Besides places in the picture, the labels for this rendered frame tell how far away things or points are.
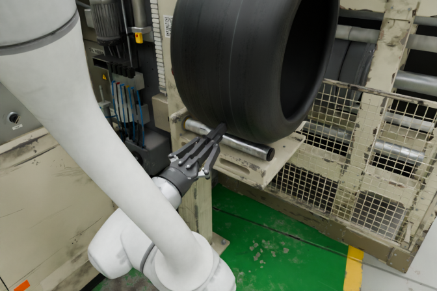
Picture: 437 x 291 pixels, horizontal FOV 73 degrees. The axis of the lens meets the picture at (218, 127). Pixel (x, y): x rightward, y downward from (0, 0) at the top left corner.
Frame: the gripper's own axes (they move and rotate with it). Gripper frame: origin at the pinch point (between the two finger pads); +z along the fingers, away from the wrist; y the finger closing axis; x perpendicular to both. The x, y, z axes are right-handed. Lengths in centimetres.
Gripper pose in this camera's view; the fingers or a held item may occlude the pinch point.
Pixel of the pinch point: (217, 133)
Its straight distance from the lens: 79.9
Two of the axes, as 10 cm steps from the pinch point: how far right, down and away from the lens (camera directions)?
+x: 1.5, 7.3, 6.6
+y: -8.2, -2.9, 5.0
